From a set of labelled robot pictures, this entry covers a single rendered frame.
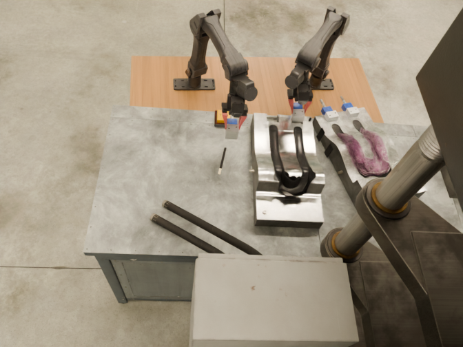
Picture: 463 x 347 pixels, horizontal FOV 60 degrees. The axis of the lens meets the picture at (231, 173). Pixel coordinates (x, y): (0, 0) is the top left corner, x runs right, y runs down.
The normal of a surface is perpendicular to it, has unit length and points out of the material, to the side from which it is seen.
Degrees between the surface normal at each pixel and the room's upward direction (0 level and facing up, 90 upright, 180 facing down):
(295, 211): 0
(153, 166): 0
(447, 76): 90
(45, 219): 0
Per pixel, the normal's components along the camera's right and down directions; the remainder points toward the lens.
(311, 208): 0.11, -0.53
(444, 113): -0.99, -0.05
